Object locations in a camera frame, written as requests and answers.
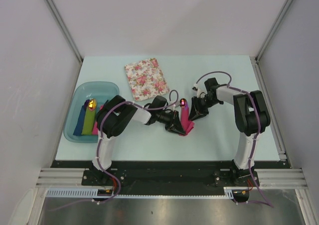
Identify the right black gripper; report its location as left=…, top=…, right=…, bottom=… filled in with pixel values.
left=188, top=96, right=221, bottom=121

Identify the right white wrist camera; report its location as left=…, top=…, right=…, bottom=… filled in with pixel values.
left=192, top=83, right=206, bottom=98

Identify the magenta paper napkin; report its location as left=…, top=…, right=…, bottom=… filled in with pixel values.
left=180, top=106, right=194, bottom=135

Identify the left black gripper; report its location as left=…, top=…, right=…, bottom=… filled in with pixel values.
left=156, top=110, right=185, bottom=136

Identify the floral rectangular tray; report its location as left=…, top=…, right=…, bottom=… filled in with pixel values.
left=124, top=58, right=170, bottom=102

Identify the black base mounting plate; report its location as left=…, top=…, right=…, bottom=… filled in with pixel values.
left=51, top=160, right=260, bottom=196

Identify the green rolled napkin bundle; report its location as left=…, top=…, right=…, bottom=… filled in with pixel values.
left=81, top=99, right=97, bottom=135

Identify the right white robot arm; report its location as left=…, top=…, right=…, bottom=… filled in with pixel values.
left=189, top=78, right=271, bottom=186

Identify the teal translucent plastic bin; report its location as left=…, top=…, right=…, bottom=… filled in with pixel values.
left=63, top=81, right=120, bottom=143

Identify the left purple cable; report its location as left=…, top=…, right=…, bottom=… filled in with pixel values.
left=47, top=90, right=179, bottom=212

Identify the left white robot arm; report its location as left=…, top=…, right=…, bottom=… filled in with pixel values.
left=92, top=95, right=186, bottom=185

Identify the aluminium frame rail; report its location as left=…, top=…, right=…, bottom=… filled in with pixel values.
left=36, top=168, right=85, bottom=188

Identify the white slotted cable duct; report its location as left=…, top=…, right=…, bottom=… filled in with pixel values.
left=46, top=188, right=233, bottom=200

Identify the iridescent rainbow spoon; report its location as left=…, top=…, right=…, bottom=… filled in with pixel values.
left=180, top=98, right=187, bottom=109

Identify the blue rolled napkin bundle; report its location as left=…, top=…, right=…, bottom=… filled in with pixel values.
left=73, top=100, right=89, bottom=136

